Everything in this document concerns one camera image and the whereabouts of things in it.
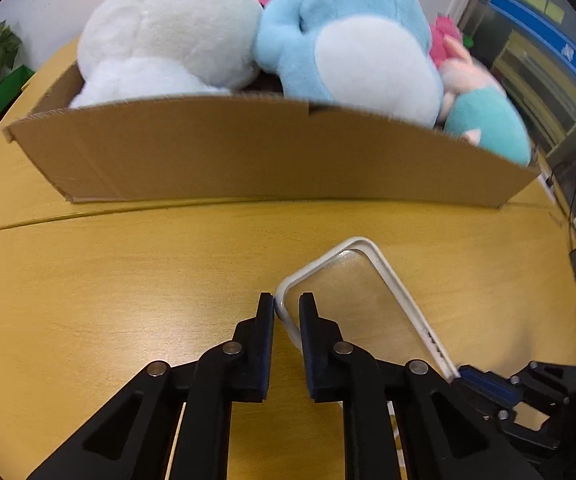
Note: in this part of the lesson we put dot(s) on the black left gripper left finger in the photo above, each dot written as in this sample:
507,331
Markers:
172,421

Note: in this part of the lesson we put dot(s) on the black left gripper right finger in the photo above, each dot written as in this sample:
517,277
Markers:
400,421

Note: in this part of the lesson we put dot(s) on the white framed clear tray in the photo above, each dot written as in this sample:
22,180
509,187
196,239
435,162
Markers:
355,286

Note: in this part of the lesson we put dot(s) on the blue bear plush toy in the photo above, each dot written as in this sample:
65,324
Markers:
367,54

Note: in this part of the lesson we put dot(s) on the white panda plush toy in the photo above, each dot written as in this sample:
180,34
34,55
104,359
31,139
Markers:
142,49

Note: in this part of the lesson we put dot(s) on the wooden shelf behind glass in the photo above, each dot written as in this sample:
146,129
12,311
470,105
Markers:
544,95

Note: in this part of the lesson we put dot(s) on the brown cardboard box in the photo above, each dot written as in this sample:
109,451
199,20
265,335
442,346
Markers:
250,146

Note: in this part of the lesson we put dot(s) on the teal pink plush toy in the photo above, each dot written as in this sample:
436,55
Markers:
476,108

